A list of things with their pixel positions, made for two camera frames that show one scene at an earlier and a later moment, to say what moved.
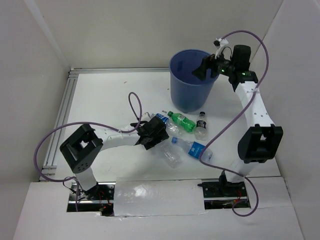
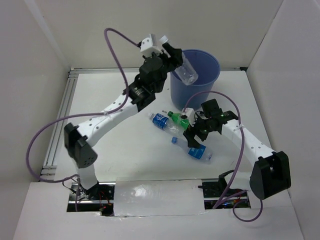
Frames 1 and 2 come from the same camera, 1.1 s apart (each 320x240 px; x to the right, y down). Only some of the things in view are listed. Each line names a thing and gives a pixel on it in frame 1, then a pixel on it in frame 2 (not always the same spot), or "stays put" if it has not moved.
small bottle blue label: [194, 149] stays put
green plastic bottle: [188, 125] stays put
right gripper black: [201, 72] to [190, 133]
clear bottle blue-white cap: [173, 154] to [186, 71]
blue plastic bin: [189, 93] stays put
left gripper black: [161, 136] to [176, 56]
